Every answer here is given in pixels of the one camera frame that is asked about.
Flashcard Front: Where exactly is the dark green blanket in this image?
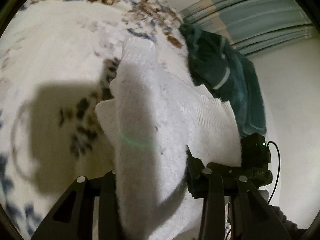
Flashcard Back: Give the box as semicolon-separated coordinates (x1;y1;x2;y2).
179;23;267;137

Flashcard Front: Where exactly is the black cable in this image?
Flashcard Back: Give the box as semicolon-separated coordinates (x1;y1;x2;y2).
266;140;281;204

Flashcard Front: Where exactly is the white knitted garment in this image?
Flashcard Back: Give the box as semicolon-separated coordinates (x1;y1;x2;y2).
95;37;241;239

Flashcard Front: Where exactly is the floral bed sheet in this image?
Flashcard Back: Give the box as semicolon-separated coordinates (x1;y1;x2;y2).
1;0;186;239

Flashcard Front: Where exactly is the green striped right curtain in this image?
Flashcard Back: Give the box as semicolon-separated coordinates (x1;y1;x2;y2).
181;0;318;55

